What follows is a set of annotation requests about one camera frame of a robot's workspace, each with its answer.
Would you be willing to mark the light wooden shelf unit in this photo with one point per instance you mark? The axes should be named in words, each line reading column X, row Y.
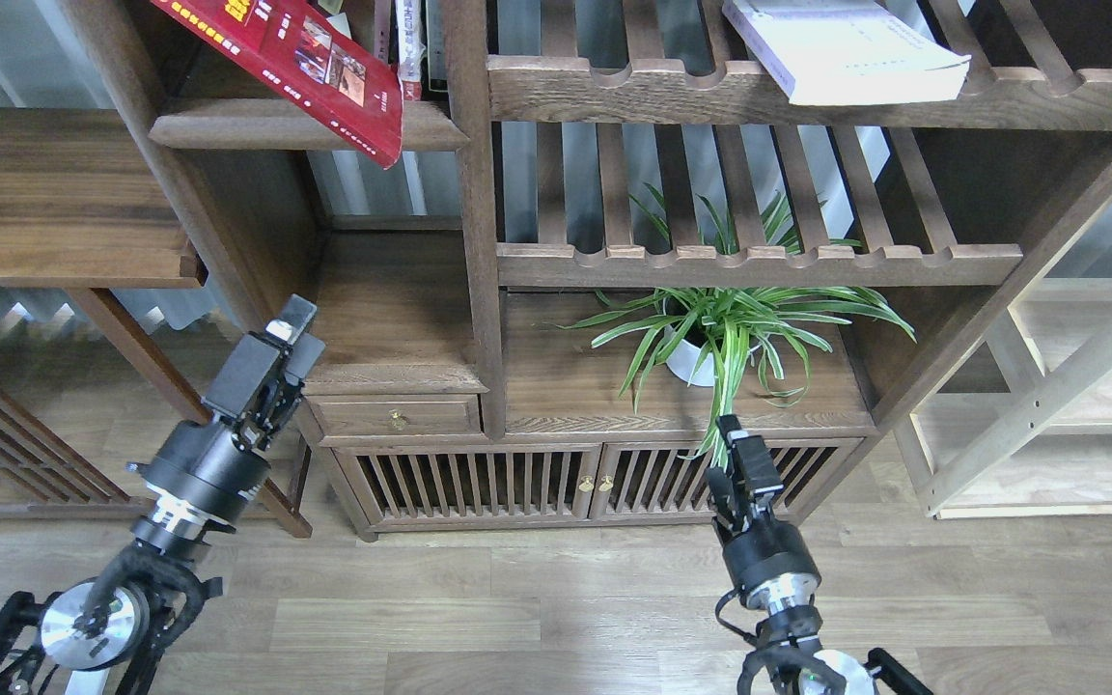
column 1044, row 446

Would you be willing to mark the white red upright book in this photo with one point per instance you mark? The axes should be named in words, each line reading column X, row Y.
column 410, row 48

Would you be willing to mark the brass drawer knob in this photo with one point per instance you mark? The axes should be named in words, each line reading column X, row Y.
column 397, row 420

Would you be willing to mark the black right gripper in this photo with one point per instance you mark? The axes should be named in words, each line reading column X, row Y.
column 767, row 559

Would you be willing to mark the white thick book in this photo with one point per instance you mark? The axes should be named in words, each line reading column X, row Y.
column 846, row 53

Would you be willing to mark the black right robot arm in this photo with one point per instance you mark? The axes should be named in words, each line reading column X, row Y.
column 787, row 648

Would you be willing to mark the dark wooden bookshelf cabinet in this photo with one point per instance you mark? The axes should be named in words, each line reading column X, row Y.
column 619, row 145

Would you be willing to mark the red cover book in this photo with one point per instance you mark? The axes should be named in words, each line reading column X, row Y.
column 298, row 54

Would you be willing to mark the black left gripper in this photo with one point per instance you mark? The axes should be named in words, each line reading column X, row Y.
column 205, row 475

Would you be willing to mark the dark wooden side table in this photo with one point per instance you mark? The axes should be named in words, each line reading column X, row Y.
column 81, row 212

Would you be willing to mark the dark green upright book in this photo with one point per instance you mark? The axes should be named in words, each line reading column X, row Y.
column 435, row 63

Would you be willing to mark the white flat bar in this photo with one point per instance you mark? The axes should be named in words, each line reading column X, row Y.
column 87, row 682

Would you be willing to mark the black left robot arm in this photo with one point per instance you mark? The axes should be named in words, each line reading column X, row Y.
column 144, row 599

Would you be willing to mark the white plant pot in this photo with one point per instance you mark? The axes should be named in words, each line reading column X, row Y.
column 686, row 365

